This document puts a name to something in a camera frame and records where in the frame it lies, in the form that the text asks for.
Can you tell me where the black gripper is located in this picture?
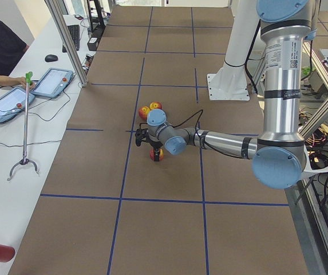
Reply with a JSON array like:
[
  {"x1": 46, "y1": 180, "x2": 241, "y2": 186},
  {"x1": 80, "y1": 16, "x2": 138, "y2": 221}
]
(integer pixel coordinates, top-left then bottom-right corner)
[{"x1": 148, "y1": 134, "x2": 163, "y2": 161}]

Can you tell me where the red yellow apple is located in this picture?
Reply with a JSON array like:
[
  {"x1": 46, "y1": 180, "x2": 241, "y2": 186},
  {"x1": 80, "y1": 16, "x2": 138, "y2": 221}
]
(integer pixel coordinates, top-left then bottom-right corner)
[
  {"x1": 149, "y1": 101, "x2": 163, "y2": 110},
  {"x1": 138, "y1": 106, "x2": 151, "y2": 121},
  {"x1": 150, "y1": 148, "x2": 164, "y2": 162}
]

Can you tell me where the silver reacher grabber tool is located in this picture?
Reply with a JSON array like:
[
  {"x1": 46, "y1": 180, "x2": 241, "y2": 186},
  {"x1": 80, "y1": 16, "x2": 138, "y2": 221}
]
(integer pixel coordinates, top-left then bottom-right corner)
[{"x1": 7, "y1": 71, "x2": 38, "y2": 181}]

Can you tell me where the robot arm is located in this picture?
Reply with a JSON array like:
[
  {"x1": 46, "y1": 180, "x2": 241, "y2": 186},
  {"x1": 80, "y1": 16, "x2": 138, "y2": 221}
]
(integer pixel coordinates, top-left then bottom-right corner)
[{"x1": 136, "y1": 1, "x2": 320, "y2": 189}]

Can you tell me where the person's hand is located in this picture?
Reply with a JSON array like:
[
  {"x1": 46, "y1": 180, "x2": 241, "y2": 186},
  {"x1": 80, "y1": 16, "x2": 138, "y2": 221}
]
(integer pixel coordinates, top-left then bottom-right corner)
[{"x1": 17, "y1": 77, "x2": 35, "y2": 89}]

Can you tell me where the red yellow apple back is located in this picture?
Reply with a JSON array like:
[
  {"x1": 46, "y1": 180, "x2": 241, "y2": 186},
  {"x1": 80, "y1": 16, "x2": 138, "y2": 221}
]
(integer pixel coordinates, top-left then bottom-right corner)
[{"x1": 149, "y1": 101, "x2": 163, "y2": 110}]

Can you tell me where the far blue teach pendant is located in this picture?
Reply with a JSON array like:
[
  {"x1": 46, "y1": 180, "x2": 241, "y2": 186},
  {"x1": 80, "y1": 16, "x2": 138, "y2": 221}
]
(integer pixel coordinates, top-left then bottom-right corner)
[{"x1": 31, "y1": 68, "x2": 74, "y2": 98}]

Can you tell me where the blue teach pendant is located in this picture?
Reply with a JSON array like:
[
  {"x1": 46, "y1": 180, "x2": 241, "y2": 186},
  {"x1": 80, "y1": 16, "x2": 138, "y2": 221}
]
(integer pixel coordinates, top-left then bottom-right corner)
[
  {"x1": 31, "y1": 68, "x2": 74, "y2": 98},
  {"x1": 0, "y1": 87, "x2": 26, "y2": 124}
]

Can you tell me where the black computer mouse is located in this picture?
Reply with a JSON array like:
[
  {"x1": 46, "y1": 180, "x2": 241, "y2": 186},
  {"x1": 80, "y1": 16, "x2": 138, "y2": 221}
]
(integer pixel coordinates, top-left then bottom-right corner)
[{"x1": 45, "y1": 54, "x2": 58, "y2": 62}]

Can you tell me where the black keyboard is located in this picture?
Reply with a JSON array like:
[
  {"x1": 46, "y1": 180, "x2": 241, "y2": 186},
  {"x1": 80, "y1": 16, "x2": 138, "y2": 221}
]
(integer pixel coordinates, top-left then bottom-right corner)
[{"x1": 67, "y1": 25, "x2": 80, "y2": 51}]

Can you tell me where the near blue teach pendant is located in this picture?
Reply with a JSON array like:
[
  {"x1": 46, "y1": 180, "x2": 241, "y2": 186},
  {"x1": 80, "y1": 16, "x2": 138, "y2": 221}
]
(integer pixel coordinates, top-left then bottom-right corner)
[{"x1": 0, "y1": 87, "x2": 26, "y2": 124}]

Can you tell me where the person in black shirt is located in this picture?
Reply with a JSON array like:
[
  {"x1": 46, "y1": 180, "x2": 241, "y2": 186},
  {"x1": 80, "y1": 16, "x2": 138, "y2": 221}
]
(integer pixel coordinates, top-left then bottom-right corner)
[{"x1": 0, "y1": 21, "x2": 29, "y2": 87}]

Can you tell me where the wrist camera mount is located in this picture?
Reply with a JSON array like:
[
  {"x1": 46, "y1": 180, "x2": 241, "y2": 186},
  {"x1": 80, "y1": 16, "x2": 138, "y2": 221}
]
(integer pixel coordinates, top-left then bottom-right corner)
[{"x1": 135, "y1": 128, "x2": 150, "y2": 147}]

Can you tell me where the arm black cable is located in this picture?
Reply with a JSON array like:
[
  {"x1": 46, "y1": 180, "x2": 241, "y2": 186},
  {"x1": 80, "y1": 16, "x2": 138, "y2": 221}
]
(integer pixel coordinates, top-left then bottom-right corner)
[{"x1": 139, "y1": 109, "x2": 256, "y2": 158}]

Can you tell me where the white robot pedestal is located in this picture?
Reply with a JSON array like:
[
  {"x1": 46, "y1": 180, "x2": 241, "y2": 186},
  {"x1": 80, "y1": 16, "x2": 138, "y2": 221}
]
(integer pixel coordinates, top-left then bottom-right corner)
[{"x1": 207, "y1": 0, "x2": 259, "y2": 101}]

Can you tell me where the aluminium frame post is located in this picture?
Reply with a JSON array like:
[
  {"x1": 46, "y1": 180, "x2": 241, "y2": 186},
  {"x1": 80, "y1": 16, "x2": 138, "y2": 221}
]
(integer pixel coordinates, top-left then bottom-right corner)
[{"x1": 45, "y1": 0, "x2": 88, "y2": 87}]

